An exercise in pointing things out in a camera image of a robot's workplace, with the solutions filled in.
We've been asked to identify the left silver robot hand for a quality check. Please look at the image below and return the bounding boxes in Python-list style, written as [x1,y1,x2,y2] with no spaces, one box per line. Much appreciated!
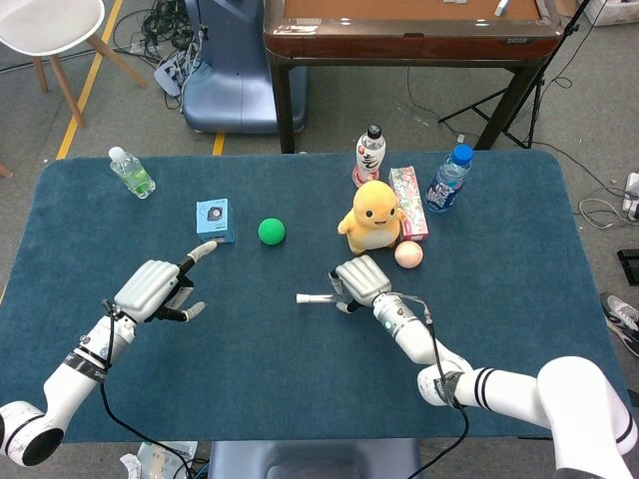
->
[113,240,220,324]

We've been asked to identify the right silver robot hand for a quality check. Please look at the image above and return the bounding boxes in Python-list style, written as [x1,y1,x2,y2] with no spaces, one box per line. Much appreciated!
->
[327,253,393,315]

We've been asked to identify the glass test tube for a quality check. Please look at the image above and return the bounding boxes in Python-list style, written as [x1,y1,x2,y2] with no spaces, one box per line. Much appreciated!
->
[296,292,350,306]

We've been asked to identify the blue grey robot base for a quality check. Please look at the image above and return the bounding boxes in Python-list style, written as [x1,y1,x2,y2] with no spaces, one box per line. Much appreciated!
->
[182,0,309,135]

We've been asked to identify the peach ball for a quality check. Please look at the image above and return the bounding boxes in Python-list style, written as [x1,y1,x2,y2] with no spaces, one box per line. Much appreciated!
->
[393,240,424,270]

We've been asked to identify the yellow plush toy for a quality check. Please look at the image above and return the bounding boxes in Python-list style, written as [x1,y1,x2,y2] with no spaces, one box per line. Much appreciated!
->
[336,180,406,256]

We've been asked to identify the pink floral carton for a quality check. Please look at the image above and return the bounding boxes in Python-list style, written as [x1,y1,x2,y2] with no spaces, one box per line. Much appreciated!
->
[388,166,430,243]

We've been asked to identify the light blue speaker box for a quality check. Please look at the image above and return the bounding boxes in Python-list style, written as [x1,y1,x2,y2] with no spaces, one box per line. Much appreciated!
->
[195,198,237,246]

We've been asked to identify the green ball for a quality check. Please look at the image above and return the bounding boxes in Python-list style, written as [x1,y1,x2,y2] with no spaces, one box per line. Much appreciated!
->
[257,218,287,246]

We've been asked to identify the clear bottle green label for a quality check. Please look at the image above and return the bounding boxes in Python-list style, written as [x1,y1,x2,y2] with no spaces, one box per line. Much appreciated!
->
[108,146,157,200]

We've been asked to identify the white red drink bottle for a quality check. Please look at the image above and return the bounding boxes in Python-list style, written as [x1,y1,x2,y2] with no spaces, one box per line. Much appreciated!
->
[351,125,387,189]

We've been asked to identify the blue sports drink bottle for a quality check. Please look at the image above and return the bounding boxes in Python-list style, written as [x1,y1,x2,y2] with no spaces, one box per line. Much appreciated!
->
[424,144,474,215]

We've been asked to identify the blue table mat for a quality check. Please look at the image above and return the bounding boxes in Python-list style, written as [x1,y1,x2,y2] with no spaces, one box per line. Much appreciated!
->
[0,151,633,444]

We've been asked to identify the blue robot torso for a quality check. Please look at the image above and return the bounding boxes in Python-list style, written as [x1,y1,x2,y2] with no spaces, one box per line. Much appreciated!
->
[207,438,424,479]

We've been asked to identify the white power strip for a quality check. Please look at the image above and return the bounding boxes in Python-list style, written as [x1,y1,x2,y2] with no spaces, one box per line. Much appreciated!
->
[153,54,201,99]

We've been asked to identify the black tripod stand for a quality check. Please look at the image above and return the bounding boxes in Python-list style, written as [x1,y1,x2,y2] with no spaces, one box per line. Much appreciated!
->
[438,0,593,151]

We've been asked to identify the brown mahjong table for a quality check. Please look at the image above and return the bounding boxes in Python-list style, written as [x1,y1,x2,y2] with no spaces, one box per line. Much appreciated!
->
[263,0,565,155]

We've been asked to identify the grey sneaker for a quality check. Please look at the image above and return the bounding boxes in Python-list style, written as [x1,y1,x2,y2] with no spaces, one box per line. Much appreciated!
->
[600,291,639,361]

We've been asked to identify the black flat device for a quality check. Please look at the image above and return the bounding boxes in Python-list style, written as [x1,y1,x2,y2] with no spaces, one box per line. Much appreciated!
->
[616,247,639,286]

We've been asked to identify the white chair wooden legs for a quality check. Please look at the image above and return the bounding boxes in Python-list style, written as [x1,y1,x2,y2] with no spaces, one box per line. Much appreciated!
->
[0,0,149,129]

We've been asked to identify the cardboard box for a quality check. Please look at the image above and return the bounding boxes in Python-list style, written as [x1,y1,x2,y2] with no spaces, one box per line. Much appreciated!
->
[583,0,639,27]

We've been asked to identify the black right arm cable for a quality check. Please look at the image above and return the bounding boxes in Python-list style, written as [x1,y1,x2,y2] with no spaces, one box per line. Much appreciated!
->
[398,293,470,479]

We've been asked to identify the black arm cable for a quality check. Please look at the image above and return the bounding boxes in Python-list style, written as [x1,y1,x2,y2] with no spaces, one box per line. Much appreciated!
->
[398,293,470,479]
[99,298,201,479]

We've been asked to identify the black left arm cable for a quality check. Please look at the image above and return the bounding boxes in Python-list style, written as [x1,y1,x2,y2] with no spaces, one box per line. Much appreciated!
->
[99,298,201,479]

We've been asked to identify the grey floor cable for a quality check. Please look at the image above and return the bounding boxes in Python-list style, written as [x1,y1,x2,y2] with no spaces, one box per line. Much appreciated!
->
[578,198,630,230]

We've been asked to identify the black cable bundle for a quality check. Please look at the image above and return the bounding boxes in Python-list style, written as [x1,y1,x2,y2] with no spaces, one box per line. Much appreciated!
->
[113,0,206,109]

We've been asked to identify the white wall adapter strip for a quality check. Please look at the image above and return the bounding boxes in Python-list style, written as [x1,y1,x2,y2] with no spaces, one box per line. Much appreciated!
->
[621,172,639,224]

